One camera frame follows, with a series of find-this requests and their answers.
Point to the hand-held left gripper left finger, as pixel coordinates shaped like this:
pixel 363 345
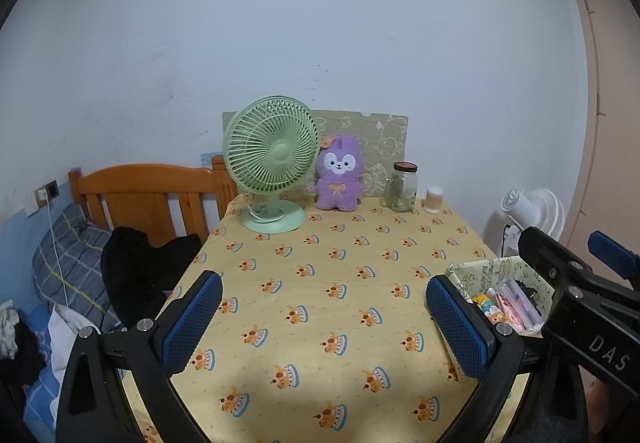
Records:
pixel 192 323

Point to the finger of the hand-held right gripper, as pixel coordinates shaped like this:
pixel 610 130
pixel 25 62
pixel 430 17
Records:
pixel 545 253
pixel 612 253

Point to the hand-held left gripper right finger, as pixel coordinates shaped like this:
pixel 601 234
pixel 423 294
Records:
pixel 457 328

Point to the colourful cartoon tissue pack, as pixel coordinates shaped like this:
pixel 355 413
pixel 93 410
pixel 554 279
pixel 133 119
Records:
pixel 487 308

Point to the yellow printed fabric box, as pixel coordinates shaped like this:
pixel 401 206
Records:
pixel 465 278

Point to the clear pink striped pack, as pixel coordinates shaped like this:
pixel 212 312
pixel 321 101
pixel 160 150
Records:
pixel 522 318

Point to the white standing fan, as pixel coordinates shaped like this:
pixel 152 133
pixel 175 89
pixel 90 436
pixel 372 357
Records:
pixel 542 213

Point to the black garment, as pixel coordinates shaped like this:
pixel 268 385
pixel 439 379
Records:
pixel 140 268

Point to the cotton swab container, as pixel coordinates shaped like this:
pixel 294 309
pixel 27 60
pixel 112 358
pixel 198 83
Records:
pixel 434 202

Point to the beige door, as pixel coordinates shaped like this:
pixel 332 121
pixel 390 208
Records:
pixel 615 123

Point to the white cloth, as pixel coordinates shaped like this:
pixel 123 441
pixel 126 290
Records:
pixel 62 328

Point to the yellow printed tablecloth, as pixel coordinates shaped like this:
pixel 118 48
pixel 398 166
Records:
pixel 325 273

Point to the grey plaid pillow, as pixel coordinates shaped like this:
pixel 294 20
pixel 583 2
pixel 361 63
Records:
pixel 65 253

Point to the glass jar with dark lid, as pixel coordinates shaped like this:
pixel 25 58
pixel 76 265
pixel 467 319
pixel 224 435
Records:
pixel 402 193

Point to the wooden bed headboard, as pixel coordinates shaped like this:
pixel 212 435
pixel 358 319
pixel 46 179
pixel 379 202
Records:
pixel 140 183

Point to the blue bedsheet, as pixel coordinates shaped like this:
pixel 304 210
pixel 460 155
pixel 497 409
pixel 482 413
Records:
pixel 42 398

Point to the dark clothes pile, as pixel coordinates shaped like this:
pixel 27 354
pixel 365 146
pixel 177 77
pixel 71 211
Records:
pixel 20 353

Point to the purple plush toy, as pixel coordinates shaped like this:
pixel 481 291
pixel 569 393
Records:
pixel 339 193

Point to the green desk fan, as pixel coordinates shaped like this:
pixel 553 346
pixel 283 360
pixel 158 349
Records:
pixel 280 153

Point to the green patterned board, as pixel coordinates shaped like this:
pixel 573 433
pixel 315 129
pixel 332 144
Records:
pixel 385 138

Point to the black wall socket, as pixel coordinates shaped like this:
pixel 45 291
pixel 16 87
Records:
pixel 52 189

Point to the white wall socket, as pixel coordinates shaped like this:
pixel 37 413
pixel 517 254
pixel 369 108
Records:
pixel 41 198

